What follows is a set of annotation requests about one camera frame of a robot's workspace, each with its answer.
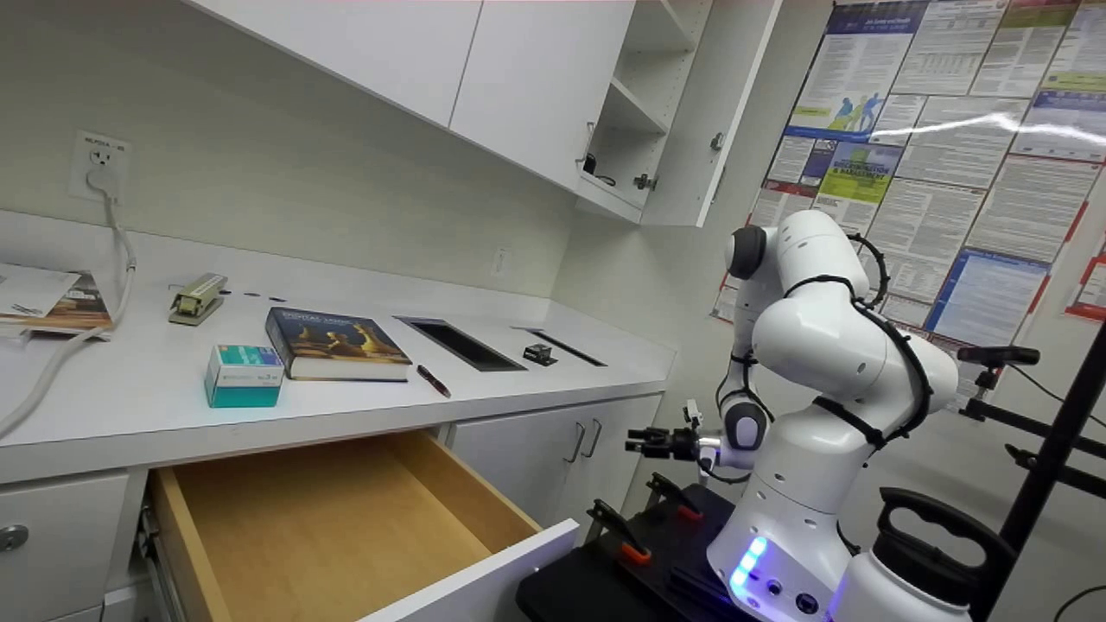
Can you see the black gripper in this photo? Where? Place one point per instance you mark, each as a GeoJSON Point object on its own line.
{"type": "Point", "coordinates": [679, 445]}

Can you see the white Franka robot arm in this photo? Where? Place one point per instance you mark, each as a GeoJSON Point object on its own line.
{"type": "Point", "coordinates": [825, 380]}

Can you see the white lower cabinet door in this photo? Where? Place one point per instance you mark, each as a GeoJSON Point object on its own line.
{"type": "Point", "coordinates": [514, 460]}

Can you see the open wooden drawer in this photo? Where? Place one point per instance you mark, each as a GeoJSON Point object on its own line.
{"type": "Point", "coordinates": [334, 524]}

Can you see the open white upper cabinet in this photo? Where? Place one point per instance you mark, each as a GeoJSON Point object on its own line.
{"type": "Point", "coordinates": [634, 104]}

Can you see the open white upper cabinet door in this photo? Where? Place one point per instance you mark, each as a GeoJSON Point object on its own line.
{"type": "Point", "coordinates": [710, 110]}

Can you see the black robot cart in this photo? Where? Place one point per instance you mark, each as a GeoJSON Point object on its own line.
{"type": "Point", "coordinates": [645, 576]}

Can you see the small black countertop item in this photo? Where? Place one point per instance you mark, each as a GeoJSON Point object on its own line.
{"type": "Point", "coordinates": [538, 355]}

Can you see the dark pen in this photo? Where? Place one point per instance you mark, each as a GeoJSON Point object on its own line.
{"type": "Point", "coordinates": [433, 380]}

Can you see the dark hardcover book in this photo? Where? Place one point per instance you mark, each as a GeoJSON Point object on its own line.
{"type": "Point", "coordinates": [334, 342]}

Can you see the poster with green picture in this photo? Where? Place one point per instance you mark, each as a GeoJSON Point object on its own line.
{"type": "Point", "coordinates": [863, 175]}

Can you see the teal and white box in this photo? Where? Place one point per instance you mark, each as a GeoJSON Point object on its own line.
{"type": "Point", "coordinates": [243, 373]}

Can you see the grey stapler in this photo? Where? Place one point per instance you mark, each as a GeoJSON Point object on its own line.
{"type": "Point", "coordinates": [197, 300]}

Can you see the white closed drawer front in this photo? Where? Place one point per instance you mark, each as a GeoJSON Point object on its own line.
{"type": "Point", "coordinates": [58, 546]}

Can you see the stack of papers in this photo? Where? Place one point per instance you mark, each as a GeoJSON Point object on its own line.
{"type": "Point", "coordinates": [54, 303]}

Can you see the dense text wall poster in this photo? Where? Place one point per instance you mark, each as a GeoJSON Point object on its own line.
{"type": "Point", "coordinates": [1030, 207]}
{"type": "Point", "coordinates": [929, 242]}

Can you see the blue-bordered wall poster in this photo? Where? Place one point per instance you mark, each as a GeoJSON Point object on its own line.
{"type": "Point", "coordinates": [986, 300]}

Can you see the black camera tripod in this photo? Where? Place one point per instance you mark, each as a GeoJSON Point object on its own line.
{"type": "Point", "coordinates": [1043, 449]}

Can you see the blue-header wall poster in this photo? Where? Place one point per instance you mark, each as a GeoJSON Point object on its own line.
{"type": "Point", "coordinates": [852, 69]}

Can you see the white text wall poster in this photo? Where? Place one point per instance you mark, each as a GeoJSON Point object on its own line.
{"type": "Point", "coordinates": [953, 45]}

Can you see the green-header wall poster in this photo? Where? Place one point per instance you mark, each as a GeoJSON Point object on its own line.
{"type": "Point", "coordinates": [1030, 54]}

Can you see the white wall outlet with plug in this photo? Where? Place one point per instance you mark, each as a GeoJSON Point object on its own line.
{"type": "Point", "coordinates": [97, 161]}

